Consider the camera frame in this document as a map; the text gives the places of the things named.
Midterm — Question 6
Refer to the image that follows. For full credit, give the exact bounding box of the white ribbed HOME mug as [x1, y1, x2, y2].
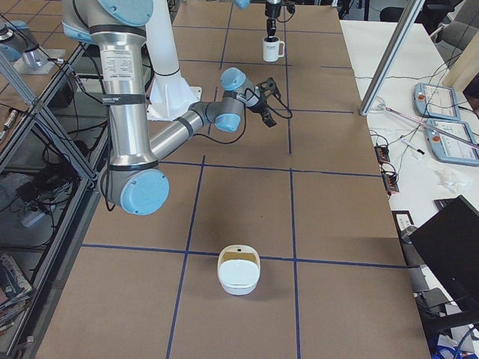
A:
[262, 37, 285, 62]

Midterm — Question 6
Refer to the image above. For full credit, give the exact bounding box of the aluminium profile post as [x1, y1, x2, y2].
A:
[359, 0, 425, 117]

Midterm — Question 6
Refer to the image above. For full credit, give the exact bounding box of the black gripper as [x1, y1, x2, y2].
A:
[251, 77, 281, 128]
[265, 0, 281, 40]

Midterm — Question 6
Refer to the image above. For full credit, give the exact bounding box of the teach pendant lower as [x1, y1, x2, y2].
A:
[426, 118, 478, 167]

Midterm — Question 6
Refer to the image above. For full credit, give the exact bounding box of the black power strip right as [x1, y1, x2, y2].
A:
[381, 171, 400, 194]

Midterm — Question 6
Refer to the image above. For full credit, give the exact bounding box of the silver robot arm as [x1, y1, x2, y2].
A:
[62, 1, 279, 215]
[233, 0, 282, 39]

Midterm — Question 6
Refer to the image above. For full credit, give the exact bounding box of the teach pendant upper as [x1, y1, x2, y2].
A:
[413, 82, 461, 121]

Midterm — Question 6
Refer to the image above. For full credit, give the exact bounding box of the teach pendant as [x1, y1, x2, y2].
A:
[426, 118, 478, 167]
[413, 82, 461, 121]

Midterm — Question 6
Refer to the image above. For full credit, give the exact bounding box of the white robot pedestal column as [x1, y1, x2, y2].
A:
[146, 1, 201, 121]

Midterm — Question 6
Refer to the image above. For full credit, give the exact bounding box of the black monitor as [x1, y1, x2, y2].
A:
[409, 195, 478, 310]

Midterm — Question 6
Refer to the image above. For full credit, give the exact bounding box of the black power strip left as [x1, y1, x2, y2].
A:
[374, 144, 390, 164]

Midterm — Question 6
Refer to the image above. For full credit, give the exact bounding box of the black power strip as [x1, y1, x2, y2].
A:
[374, 144, 390, 164]
[381, 171, 400, 194]

